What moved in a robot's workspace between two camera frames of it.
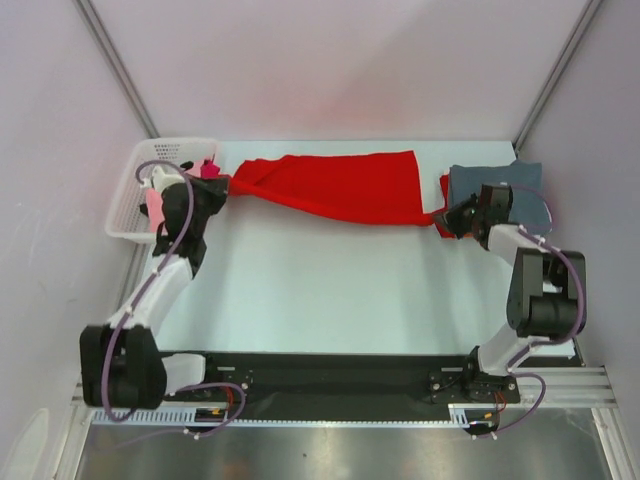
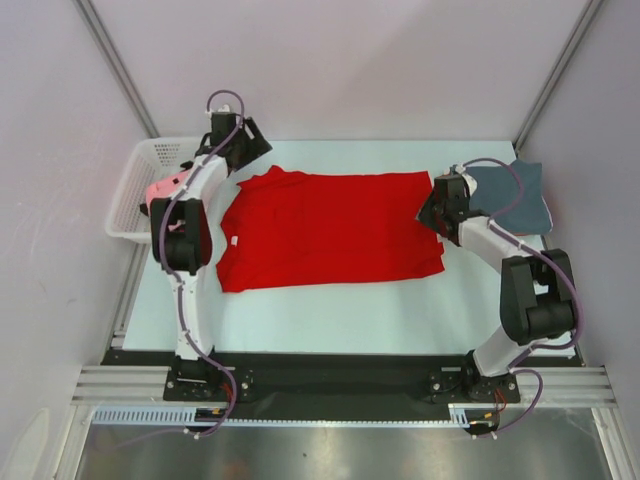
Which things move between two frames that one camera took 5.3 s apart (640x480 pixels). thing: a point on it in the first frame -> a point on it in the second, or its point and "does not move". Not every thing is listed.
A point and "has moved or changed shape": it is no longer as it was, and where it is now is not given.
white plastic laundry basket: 173,155 does not move
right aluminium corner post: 554,76 does not move
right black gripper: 466,215 -> 431,215
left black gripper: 216,189 -> 258,147
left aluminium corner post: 125,78 does not move
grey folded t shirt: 529,209 does not move
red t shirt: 373,187 has moved or changed shape
